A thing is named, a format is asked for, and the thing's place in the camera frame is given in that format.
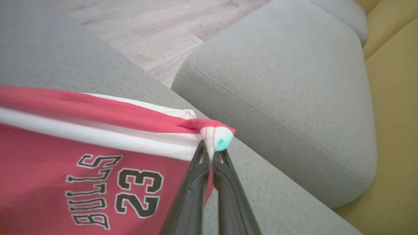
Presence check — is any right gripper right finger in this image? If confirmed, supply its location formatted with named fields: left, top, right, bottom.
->
left=212, top=149, right=262, bottom=235

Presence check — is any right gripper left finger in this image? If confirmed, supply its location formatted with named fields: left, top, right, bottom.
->
left=159, top=140, right=210, bottom=235

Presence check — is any red Bulls 23 garment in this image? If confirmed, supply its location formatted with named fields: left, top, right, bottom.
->
left=0, top=84, right=236, bottom=235

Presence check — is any yellow fabric sofa backrest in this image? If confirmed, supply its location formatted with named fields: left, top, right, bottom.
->
left=333, top=0, right=418, bottom=235

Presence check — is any small grey sofa seat cushion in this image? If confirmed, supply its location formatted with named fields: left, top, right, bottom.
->
left=310, top=0, right=369, bottom=46

